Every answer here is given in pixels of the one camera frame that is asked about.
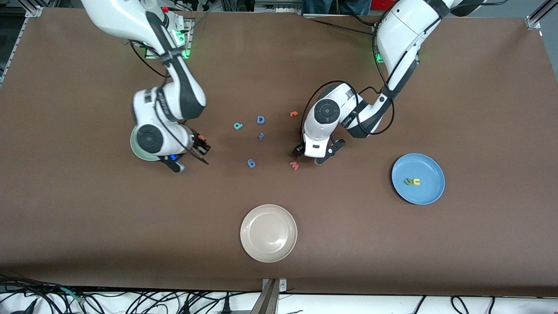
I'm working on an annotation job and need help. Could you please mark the light green plate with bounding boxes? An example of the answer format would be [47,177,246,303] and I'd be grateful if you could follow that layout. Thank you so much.
[130,126,163,162]

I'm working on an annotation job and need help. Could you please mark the beige plate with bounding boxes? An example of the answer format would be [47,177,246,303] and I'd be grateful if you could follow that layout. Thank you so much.
[240,204,298,263]

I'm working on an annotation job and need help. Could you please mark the brown table cover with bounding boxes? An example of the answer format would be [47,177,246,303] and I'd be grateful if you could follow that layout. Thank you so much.
[0,7,558,298]

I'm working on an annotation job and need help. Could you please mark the blue plate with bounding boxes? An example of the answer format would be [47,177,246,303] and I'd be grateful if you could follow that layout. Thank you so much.
[391,153,446,205]

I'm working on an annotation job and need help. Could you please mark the person legs in jeans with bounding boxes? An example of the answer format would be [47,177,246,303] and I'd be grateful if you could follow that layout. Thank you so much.
[303,0,371,14]

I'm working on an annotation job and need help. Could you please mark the aluminium profile bar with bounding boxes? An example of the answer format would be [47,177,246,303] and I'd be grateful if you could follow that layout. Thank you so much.
[250,278,288,314]

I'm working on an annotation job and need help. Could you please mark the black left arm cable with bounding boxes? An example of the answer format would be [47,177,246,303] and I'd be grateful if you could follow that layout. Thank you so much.
[299,0,436,149]

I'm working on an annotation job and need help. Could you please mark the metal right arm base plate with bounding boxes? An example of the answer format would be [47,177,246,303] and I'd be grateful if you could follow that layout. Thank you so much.
[144,17,193,59]

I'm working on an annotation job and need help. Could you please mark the black cable on table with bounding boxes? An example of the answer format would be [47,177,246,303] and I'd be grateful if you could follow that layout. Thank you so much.
[304,12,381,36]

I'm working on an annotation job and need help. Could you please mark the teal cable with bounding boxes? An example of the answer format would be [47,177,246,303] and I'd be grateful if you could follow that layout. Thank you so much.
[59,286,85,304]

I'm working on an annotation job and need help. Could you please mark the black looped cable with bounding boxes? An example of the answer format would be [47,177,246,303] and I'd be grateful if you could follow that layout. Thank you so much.
[450,296,470,314]

